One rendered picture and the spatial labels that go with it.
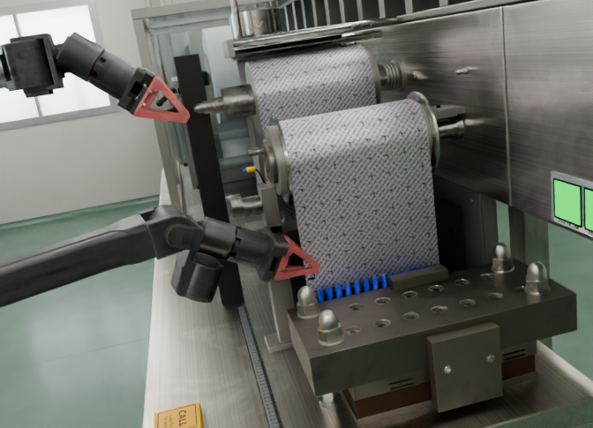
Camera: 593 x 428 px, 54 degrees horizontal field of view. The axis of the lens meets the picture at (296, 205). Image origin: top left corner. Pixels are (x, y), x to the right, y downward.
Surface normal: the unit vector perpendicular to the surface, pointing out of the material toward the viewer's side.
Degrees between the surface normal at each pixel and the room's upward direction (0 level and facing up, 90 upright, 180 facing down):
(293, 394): 0
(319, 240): 90
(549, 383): 0
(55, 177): 90
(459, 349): 90
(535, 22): 90
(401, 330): 0
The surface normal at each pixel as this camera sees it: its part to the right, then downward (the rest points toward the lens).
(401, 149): 0.21, 0.23
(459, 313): -0.15, -0.95
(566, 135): -0.97, 0.19
